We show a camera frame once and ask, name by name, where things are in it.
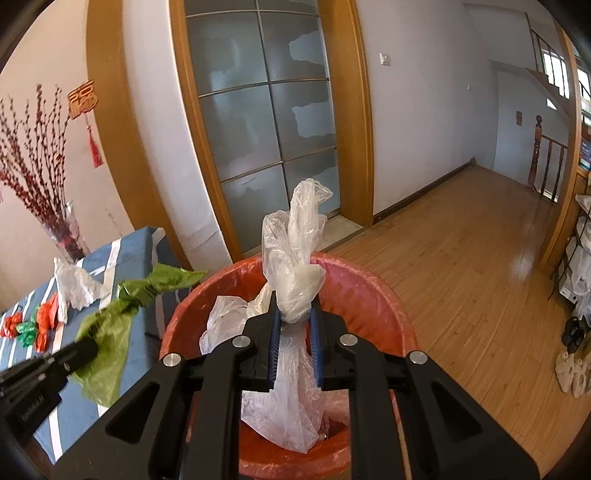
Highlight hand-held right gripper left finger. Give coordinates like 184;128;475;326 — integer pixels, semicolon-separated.
50;291;282;480

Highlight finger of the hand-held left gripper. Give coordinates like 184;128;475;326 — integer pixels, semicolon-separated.
0;338;99;398

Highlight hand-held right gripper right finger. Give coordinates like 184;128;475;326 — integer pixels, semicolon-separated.
308;300;541;480

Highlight light green plastic bag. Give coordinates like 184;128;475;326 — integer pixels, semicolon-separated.
69;262;207;408

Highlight clear plastic bag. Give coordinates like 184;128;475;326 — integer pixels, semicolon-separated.
199;179;334;454

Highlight red lined trash bin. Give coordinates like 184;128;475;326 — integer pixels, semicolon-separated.
159;251;419;480

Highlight orange plastic bag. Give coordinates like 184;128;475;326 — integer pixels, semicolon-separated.
34;292;63;352

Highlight white plastic bag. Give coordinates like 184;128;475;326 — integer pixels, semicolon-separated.
53;257;105;324

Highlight red plastic bag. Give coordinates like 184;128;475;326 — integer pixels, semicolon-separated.
0;313;24;337

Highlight blue striped tablecloth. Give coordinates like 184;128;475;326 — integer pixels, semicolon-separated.
0;225;195;464

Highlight clear glass vase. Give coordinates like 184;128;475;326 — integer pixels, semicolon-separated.
41;200;90;264

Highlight red berry branches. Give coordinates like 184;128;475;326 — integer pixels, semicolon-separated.
0;83;77;250

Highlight frosted glass sliding door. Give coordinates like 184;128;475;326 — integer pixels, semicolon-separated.
185;0;342;250

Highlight white slipper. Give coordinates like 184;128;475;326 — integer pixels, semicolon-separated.
555;353;576;394
573;357;591;399

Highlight red knot tassel ornament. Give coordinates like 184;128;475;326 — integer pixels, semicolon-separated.
67;79;105;169

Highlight black shoe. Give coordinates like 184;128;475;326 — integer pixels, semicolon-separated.
561;316;590;354

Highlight wooden stair railing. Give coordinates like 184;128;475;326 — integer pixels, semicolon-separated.
526;115;568;204

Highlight wooden door frame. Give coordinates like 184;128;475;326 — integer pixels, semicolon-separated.
168;0;375;261

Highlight wooden wall panel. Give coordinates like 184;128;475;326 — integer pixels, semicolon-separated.
85;0;185;268

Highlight metal wire rack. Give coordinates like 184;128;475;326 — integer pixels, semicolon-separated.
549;185;591;306

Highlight wooden doorway post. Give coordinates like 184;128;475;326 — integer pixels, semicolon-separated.
538;23;583;278

